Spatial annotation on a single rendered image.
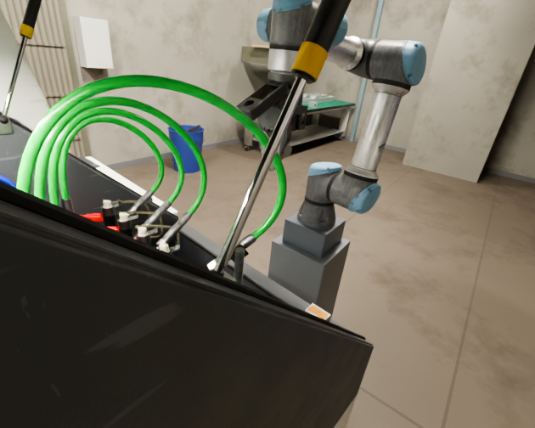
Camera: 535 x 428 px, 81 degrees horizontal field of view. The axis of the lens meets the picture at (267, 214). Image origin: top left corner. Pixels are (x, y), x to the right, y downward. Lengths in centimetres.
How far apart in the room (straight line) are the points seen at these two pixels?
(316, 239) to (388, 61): 62
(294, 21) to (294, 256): 82
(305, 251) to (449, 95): 471
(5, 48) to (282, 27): 52
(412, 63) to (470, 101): 461
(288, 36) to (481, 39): 507
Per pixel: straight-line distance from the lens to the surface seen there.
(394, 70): 106
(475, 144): 569
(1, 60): 82
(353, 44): 108
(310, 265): 121
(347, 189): 107
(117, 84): 43
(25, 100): 83
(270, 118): 71
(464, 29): 571
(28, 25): 79
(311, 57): 23
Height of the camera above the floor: 146
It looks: 27 degrees down
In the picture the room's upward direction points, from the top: 6 degrees clockwise
